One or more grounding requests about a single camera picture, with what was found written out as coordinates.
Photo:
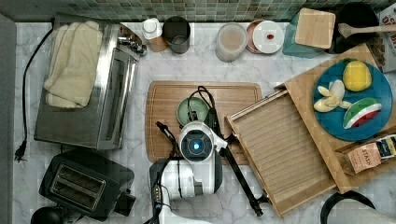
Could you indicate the light green ceramic cup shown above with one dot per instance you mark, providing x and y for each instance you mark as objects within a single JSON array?
[{"x": 196, "y": 106}]

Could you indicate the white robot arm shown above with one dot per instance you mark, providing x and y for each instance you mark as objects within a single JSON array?
[{"x": 196, "y": 172}]

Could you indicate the dark grey metal cup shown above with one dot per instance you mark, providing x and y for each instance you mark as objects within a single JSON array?
[{"x": 177, "y": 32}]

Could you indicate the bamboo cutting board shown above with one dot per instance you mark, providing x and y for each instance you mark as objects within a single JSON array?
[{"x": 165, "y": 96}]

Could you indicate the clear jar with cereal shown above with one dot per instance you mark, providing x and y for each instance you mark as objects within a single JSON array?
[{"x": 232, "y": 39}]

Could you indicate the white cap wooden shaker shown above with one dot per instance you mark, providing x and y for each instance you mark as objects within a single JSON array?
[{"x": 153, "y": 32}]

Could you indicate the stainless steel toaster oven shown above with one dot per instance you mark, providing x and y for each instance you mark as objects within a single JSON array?
[{"x": 98, "y": 125}]

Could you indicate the wooden drawer box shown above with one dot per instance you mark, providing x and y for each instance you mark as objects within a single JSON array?
[{"x": 291, "y": 154}]

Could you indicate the folded green towel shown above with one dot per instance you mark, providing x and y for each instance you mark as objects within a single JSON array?
[{"x": 73, "y": 62}]

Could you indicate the toy peeled banana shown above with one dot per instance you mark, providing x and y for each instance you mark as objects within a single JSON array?
[{"x": 332, "y": 97}]

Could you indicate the black two-slot toaster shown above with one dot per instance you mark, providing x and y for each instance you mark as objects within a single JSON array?
[{"x": 88, "y": 183}]

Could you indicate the teal canister with wooden lid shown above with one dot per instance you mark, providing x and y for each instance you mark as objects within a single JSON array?
[{"x": 309, "y": 33}]

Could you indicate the blue round plate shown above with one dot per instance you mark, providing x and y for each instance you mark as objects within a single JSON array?
[{"x": 332, "y": 122}]

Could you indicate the yellow toy lemon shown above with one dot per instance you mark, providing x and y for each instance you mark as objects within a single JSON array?
[{"x": 357, "y": 76}]

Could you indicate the toy watermelon slice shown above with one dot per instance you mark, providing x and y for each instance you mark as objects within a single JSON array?
[{"x": 361, "y": 111}]

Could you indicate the wooden spoon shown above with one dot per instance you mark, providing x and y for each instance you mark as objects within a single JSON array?
[{"x": 346, "y": 30}]

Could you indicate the black paper towel base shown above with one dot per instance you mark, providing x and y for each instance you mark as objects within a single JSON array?
[{"x": 337, "y": 198}]

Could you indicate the white paper towel roll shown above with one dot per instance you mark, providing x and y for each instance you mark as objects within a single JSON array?
[{"x": 352, "y": 212}]

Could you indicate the printed cardboard box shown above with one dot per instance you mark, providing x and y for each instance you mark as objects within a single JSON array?
[{"x": 383, "y": 45}]

